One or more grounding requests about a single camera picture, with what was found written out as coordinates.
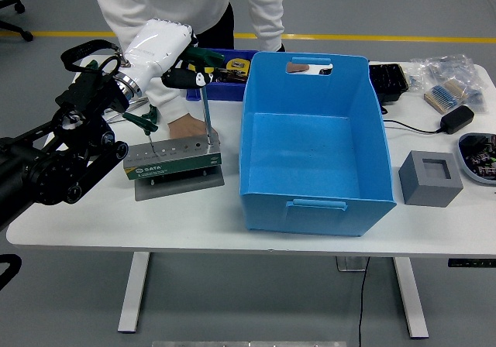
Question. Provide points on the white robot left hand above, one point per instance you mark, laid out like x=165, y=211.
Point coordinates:
x=155, y=49

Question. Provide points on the person's left forearm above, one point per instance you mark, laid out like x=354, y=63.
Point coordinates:
x=269, y=25

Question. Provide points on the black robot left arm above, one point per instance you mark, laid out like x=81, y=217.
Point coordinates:
x=58, y=169

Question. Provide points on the dark small items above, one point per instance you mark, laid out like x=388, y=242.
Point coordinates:
x=232, y=76

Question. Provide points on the clear plastic component bags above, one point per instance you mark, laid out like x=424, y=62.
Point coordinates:
x=445, y=66

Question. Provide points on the black electronic parts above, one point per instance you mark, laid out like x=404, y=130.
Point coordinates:
x=482, y=159

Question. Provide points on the black office chair base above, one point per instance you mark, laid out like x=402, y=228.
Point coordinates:
x=17, y=6

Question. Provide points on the dark blue small bin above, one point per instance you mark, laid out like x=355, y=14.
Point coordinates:
x=228, y=91

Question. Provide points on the light blue plastic box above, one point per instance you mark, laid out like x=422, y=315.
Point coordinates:
x=310, y=153

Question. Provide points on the taped resistor strip bundle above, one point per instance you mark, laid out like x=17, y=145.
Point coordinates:
x=441, y=95

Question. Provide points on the silver green hex key stand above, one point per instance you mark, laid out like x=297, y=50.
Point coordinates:
x=174, y=165

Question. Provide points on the metal floor plate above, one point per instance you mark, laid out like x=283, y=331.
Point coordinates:
x=348, y=264

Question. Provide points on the person's right hand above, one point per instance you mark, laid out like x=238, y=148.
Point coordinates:
x=186, y=126

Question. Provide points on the grey foam cube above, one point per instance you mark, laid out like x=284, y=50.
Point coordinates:
x=426, y=188

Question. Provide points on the grey blue parts tray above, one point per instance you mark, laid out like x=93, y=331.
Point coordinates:
x=467, y=167

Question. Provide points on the person's left hand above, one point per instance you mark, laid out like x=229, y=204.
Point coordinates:
x=296, y=67

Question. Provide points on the black table control panel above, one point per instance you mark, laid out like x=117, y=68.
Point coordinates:
x=470, y=263

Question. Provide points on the black power adapter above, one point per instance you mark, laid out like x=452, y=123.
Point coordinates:
x=457, y=118

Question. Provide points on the yellow tape measure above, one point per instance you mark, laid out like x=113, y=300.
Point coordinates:
x=236, y=64

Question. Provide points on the black ribbed tray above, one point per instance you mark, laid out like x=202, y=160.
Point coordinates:
x=387, y=77

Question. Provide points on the white table leg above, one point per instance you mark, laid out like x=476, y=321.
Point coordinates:
x=410, y=296
x=133, y=293

